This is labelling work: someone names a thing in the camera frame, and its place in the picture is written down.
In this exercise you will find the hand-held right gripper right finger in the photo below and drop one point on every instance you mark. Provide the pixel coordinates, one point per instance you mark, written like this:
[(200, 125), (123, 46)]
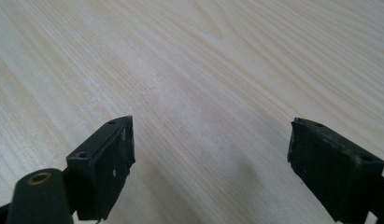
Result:
[(333, 174)]

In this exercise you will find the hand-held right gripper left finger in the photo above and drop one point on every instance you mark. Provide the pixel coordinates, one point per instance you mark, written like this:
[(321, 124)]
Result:
[(101, 174)]

